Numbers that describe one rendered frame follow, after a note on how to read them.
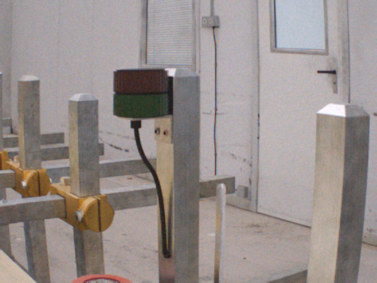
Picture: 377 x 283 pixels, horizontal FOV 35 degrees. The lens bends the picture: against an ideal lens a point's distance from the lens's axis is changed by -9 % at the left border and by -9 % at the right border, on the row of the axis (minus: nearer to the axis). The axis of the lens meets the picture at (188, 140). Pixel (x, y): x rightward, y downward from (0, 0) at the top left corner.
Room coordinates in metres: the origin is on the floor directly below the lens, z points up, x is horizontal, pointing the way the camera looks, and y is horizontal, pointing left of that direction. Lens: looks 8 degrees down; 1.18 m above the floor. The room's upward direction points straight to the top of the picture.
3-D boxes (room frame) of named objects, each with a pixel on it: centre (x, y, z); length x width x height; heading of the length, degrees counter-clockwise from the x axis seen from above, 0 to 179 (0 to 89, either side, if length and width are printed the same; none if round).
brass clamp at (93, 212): (0.95, 0.17, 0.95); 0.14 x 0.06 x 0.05; 35
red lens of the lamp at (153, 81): (0.69, 0.05, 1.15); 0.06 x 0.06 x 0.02
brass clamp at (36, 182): (1.15, 0.31, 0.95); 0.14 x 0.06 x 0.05; 35
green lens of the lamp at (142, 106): (0.69, 0.05, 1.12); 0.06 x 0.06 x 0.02
